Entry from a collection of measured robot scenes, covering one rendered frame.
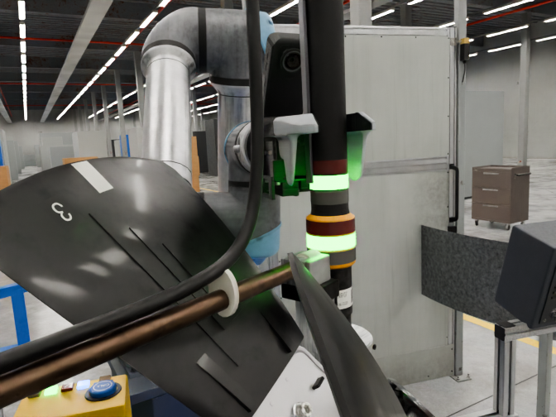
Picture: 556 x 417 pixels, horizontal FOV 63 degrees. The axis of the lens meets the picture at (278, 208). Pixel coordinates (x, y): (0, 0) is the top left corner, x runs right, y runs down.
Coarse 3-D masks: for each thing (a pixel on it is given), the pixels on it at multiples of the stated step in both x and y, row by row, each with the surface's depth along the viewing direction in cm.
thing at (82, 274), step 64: (0, 192) 29; (64, 192) 33; (128, 192) 37; (192, 192) 44; (0, 256) 27; (64, 256) 30; (128, 256) 33; (192, 256) 36; (256, 320) 36; (192, 384) 31; (256, 384) 33
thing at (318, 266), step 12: (300, 252) 39; (312, 264) 36; (324, 264) 37; (324, 276) 37; (288, 288) 38; (324, 288) 37; (336, 288) 38; (300, 312) 39; (300, 324) 39; (360, 336) 42; (312, 348) 39; (372, 348) 41
